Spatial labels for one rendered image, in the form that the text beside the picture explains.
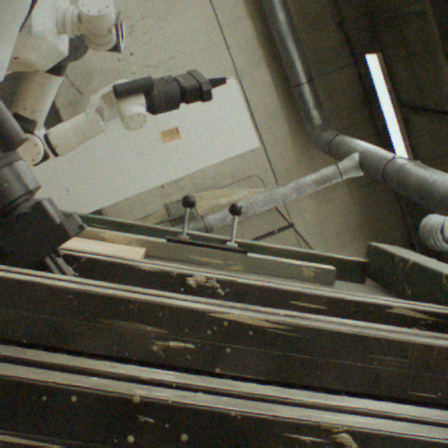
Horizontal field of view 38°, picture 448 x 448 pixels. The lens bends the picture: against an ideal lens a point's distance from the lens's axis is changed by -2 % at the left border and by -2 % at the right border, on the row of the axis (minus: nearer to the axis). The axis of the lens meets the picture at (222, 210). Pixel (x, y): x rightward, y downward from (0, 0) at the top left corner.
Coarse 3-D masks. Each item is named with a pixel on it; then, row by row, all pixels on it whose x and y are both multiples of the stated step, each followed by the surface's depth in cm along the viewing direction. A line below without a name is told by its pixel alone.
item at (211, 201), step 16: (208, 192) 745; (224, 192) 743; (240, 192) 744; (256, 192) 749; (176, 208) 733; (208, 208) 729; (160, 224) 729; (176, 224) 726; (192, 224) 708; (208, 224) 706
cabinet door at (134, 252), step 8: (72, 240) 147; (80, 240) 149; (88, 240) 151; (80, 248) 138; (88, 248) 140; (96, 248) 142; (104, 248) 145; (112, 248) 147; (120, 248) 147; (128, 248) 149; (136, 248) 151; (144, 248) 153; (128, 256) 137; (136, 256) 139
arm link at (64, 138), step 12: (72, 120) 156; (84, 120) 155; (36, 132) 154; (48, 132) 156; (60, 132) 155; (72, 132) 155; (84, 132) 155; (48, 144) 155; (60, 144) 155; (72, 144) 156; (48, 156) 154
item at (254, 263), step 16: (96, 240) 155; (112, 240) 156; (128, 240) 156; (144, 240) 156; (160, 240) 157; (160, 256) 156; (176, 256) 156; (192, 256) 157; (208, 256) 157; (224, 256) 157; (240, 256) 157; (256, 256) 158; (256, 272) 158; (272, 272) 158; (288, 272) 158; (304, 272) 158; (320, 272) 158
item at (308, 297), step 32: (0, 256) 93; (64, 256) 93; (96, 256) 95; (160, 288) 94; (192, 288) 94; (224, 288) 95; (256, 288) 95; (288, 288) 95; (320, 288) 100; (352, 320) 96; (384, 320) 96; (416, 320) 96
